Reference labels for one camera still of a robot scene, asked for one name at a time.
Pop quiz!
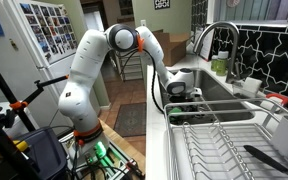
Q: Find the green sponge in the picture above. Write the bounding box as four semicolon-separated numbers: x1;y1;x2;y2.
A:
168;106;184;124

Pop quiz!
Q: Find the white framed window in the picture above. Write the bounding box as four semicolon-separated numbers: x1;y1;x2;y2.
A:
213;0;288;25

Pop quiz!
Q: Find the dark storage tote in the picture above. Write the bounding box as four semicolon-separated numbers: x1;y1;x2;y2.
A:
0;125;68;180

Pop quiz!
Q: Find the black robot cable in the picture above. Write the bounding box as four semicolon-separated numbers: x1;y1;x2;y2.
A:
117;46;167;114

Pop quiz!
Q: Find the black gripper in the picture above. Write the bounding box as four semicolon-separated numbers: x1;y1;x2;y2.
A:
168;94;202;114

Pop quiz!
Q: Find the wooden table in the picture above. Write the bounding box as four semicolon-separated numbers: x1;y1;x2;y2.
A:
98;119;147;180

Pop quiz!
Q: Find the brown cardboard box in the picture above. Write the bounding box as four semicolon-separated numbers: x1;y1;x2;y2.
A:
152;28;192;67

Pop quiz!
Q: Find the photo collage sheet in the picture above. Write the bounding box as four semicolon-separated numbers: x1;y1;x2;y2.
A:
17;1;78;65

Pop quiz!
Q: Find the patterned grey rug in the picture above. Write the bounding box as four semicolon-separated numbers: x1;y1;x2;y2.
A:
113;102;147;138

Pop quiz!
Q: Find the black tripod stand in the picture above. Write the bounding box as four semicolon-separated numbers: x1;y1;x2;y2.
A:
0;48;42;180

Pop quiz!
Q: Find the green bottle white cap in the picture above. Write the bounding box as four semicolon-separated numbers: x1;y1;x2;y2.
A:
216;50;230;77

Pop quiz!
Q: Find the curved steel faucet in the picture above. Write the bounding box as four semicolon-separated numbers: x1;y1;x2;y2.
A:
192;20;243;85

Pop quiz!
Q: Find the white sponge holder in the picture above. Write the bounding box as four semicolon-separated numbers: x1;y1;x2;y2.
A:
232;77;263;99

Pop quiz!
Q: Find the aluminium profile frame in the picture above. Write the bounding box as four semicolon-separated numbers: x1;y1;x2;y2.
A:
59;133;142;180

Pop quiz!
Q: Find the red handled kitchen tool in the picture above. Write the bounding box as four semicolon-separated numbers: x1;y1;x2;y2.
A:
265;92;288;107

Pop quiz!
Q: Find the white paper sheet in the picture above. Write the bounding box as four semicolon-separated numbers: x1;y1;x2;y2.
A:
198;28;216;62

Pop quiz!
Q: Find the yellow handled tool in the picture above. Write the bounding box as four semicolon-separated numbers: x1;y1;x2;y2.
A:
0;139;30;158

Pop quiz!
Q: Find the stainless steel sink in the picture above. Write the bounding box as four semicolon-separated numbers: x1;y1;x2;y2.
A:
157;66;257;127

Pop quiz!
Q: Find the steel dish drying rack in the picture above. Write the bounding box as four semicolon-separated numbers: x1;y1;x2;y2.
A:
163;98;288;180

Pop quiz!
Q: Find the red black clamp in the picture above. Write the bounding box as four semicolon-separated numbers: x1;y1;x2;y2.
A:
125;159;145;178

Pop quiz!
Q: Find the framed pattern picture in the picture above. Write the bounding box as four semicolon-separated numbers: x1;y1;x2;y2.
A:
153;0;171;10

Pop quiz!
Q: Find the small green bottle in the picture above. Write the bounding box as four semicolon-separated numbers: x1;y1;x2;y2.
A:
210;54;219;72

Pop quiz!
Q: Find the green plastic clamp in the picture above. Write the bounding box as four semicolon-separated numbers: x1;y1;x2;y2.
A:
93;141;110;159

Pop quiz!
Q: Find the white refrigerator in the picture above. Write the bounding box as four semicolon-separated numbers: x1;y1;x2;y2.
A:
0;0;102;134

